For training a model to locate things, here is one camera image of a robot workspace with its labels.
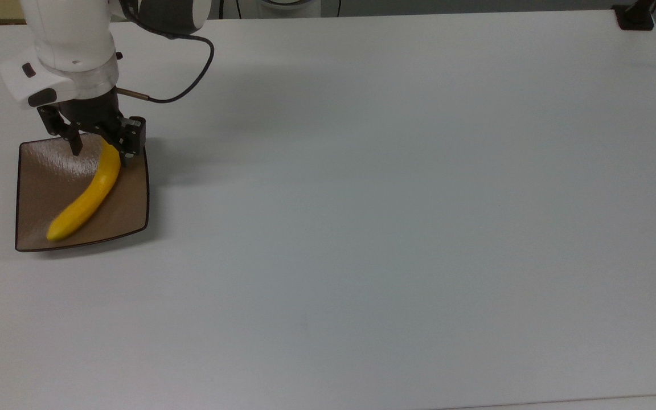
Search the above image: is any black table clamp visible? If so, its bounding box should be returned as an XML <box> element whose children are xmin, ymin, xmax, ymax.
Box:
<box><xmin>612</xmin><ymin>0</ymin><xmax>656</xmax><ymax>31</ymax></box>

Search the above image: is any yellow banana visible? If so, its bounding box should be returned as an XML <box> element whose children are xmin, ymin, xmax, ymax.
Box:
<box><xmin>46</xmin><ymin>140</ymin><xmax>122</xmax><ymax>242</ymax></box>

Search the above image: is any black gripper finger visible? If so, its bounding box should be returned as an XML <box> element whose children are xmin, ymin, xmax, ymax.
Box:
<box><xmin>36</xmin><ymin>105</ymin><xmax>83</xmax><ymax>157</ymax></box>
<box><xmin>109</xmin><ymin>116</ymin><xmax>147</xmax><ymax>167</ymax></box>

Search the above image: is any square brown ceramic plate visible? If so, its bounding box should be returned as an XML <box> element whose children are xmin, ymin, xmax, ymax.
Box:
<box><xmin>15</xmin><ymin>136</ymin><xmax>150</xmax><ymax>253</ymax></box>

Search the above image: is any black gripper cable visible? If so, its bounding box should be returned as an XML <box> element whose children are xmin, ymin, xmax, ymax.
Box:
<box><xmin>116</xmin><ymin>0</ymin><xmax>216</xmax><ymax>105</ymax></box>

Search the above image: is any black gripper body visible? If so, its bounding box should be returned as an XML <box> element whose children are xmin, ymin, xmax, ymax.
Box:
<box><xmin>55</xmin><ymin>87</ymin><xmax>124</xmax><ymax>141</ymax></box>

